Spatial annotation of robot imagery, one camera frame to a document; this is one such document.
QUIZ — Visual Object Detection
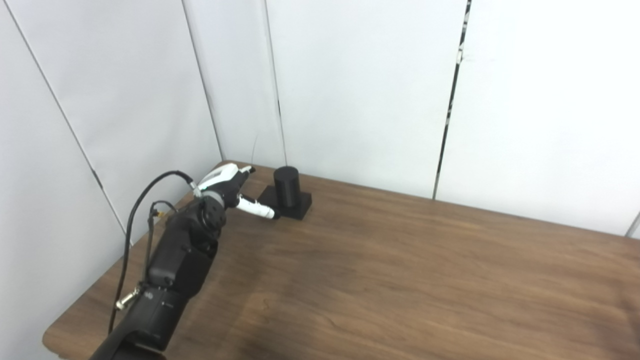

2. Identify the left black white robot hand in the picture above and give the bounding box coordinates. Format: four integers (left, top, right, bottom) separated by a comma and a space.
195, 164, 280, 221

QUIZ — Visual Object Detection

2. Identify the thin left cable yellow connector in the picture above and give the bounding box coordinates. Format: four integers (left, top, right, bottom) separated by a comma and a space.
145, 200, 178, 281

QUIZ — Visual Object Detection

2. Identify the black peg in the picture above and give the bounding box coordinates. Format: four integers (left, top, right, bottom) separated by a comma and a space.
259, 166, 313, 221

